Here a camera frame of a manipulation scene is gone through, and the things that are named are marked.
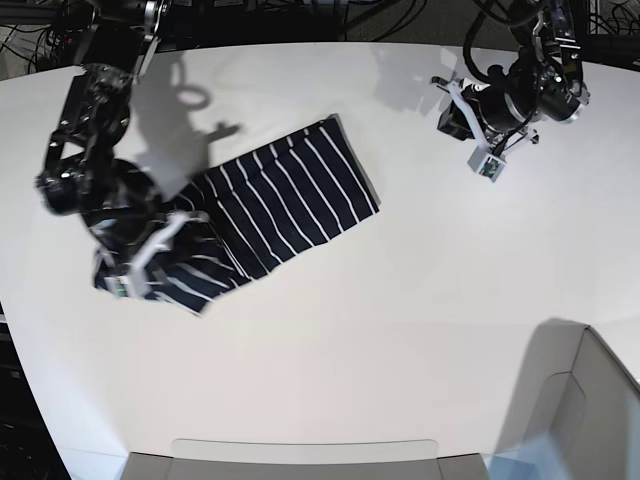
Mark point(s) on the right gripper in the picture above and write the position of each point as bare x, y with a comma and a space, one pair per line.
138, 234

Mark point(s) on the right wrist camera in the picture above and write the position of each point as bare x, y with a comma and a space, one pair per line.
127, 286

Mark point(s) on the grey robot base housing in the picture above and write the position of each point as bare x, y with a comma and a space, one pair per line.
573, 414

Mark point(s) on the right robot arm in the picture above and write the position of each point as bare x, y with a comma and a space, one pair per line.
124, 150

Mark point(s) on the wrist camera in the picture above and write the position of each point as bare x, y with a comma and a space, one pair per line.
485, 164
127, 286

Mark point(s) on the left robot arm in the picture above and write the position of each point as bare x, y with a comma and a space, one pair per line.
545, 81

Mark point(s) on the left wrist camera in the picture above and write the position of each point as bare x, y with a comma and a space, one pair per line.
485, 164

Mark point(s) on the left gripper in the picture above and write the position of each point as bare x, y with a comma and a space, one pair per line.
500, 116

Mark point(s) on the navy white striped T-shirt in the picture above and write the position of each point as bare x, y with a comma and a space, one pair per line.
258, 211

